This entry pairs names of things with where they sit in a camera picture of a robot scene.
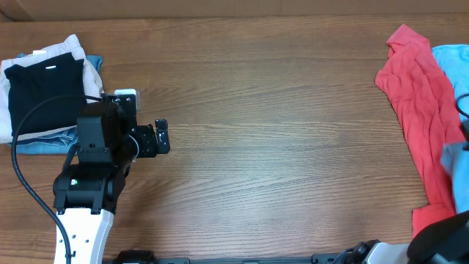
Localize beige folded garment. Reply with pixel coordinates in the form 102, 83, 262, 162
1, 34, 103, 144

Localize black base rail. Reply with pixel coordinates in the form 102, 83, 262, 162
103, 250, 346, 264

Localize red t-shirt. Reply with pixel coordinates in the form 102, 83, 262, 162
375, 24, 464, 235

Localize folded blue jeans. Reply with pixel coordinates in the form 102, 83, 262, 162
18, 55, 103, 155

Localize light blue printed t-shirt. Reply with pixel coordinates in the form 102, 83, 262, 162
432, 44, 468, 213

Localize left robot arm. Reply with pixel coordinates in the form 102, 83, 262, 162
53, 89, 170, 263

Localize black folded shirt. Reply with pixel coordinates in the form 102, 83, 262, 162
4, 53, 86, 135

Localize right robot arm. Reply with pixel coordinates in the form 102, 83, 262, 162
331, 142, 468, 264

